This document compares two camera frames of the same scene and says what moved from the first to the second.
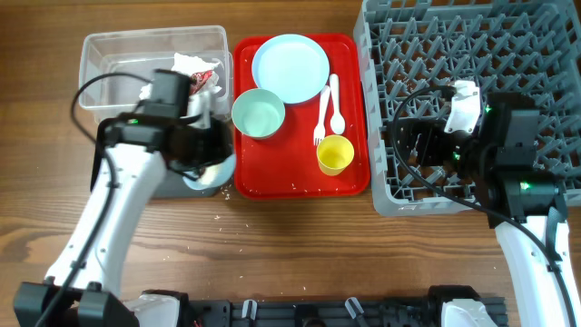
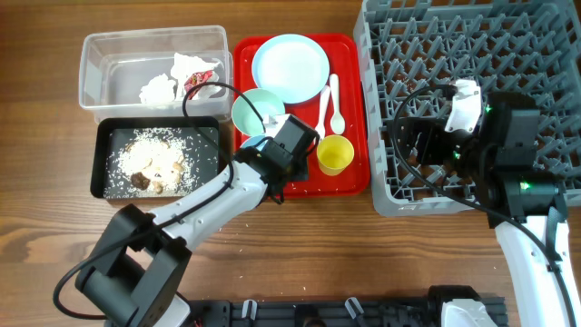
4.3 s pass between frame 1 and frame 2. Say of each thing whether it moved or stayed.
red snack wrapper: stayed
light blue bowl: moved
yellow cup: stayed
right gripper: stayed
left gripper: moved
